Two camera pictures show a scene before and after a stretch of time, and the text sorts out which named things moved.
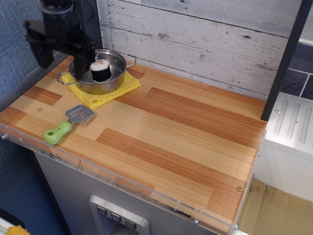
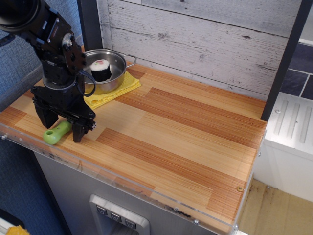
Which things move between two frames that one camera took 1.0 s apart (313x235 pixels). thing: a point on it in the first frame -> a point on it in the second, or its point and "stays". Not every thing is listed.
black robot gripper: [61, 32] -> [70, 103]
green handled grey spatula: [78, 113] stays
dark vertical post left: [92, 22] stays
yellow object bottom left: [17, 230] stays
